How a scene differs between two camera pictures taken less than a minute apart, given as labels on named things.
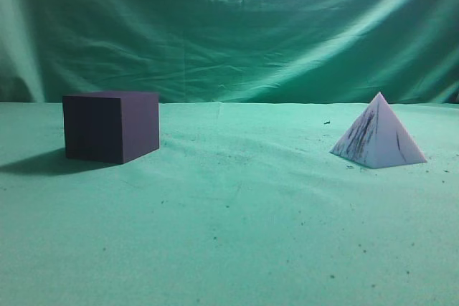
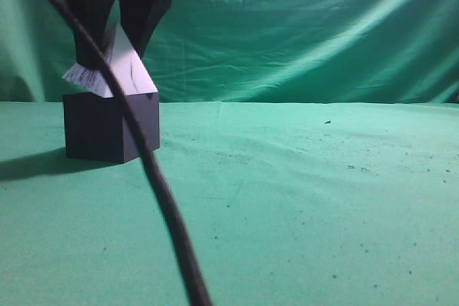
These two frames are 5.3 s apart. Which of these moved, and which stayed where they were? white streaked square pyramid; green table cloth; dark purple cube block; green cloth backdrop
Moved: white streaked square pyramid
Stayed: green table cloth; green cloth backdrop; dark purple cube block
